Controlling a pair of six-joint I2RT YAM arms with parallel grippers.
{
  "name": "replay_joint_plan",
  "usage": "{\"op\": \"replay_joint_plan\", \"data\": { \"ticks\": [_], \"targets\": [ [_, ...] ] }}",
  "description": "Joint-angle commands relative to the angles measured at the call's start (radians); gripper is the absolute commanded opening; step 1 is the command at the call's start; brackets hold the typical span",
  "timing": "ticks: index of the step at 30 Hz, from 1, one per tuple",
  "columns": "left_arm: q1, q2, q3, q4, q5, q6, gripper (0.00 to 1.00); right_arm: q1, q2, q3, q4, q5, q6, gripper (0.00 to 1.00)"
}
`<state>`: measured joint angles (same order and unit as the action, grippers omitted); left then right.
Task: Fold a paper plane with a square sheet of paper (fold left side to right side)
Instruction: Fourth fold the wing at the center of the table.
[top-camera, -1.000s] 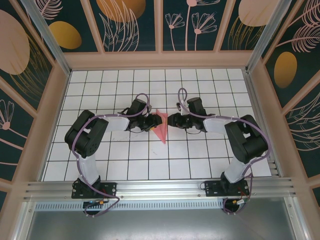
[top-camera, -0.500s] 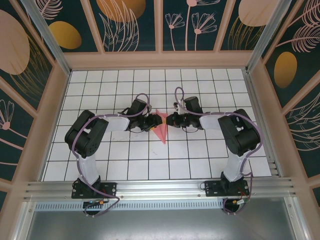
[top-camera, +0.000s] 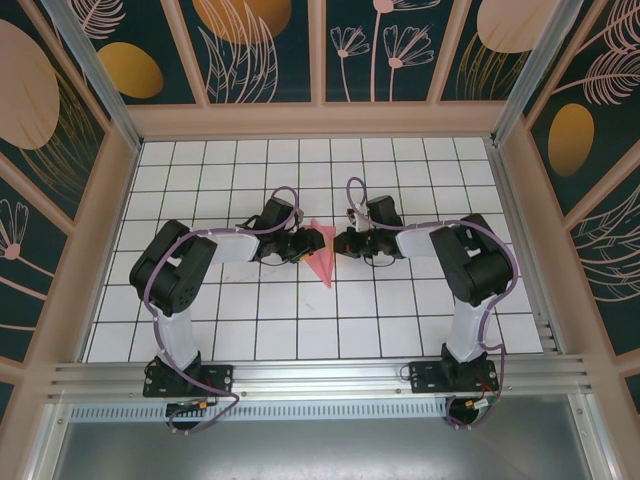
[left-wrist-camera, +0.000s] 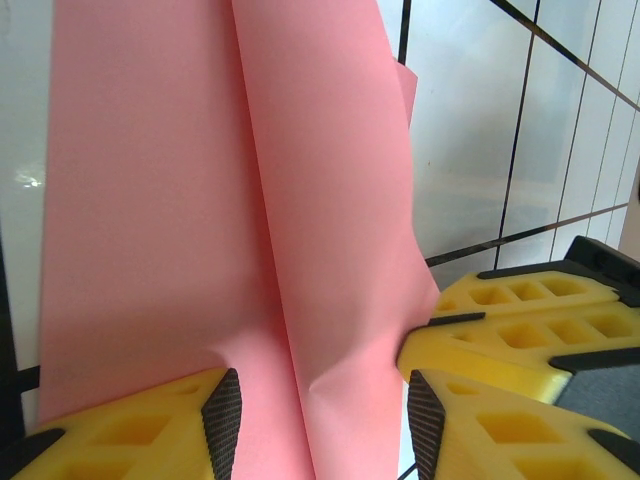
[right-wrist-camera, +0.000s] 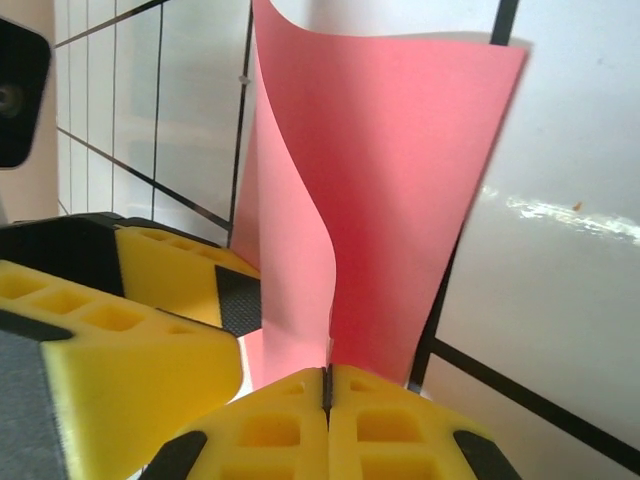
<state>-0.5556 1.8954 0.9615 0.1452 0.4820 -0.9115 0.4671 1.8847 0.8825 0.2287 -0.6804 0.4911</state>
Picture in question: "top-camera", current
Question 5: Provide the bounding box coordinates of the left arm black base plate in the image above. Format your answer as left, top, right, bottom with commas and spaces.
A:
143, 363, 235, 399

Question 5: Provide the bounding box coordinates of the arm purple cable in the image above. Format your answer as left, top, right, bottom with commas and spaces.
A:
347, 176, 522, 432
142, 186, 304, 436

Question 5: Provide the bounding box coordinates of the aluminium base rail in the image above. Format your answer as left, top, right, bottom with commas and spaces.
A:
47, 354, 596, 401

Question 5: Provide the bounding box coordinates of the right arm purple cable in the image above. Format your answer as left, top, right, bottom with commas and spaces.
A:
347, 176, 522, 432

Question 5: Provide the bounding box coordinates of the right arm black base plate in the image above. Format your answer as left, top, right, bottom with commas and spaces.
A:
409, 360, 499, 396

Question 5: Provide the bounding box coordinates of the aluminium frame post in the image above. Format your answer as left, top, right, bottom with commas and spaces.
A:
492, 0, 601, 146
39, 0, 144, 151

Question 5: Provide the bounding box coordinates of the slotted aluminium cable duct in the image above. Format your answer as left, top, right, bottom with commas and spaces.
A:
69, 403, 451, 421

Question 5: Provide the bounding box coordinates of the aluminium side rail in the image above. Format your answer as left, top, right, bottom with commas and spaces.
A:
487, 139, 566, 356

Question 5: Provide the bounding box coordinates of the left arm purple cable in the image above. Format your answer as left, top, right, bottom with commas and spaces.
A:
142, 186, 304, 436

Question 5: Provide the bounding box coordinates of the pink paper sheet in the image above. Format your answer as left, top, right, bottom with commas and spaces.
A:
303, 218, 337, 290

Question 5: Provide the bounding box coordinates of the grey metal sheet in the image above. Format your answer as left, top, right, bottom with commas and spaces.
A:
49, 394, 616, 480

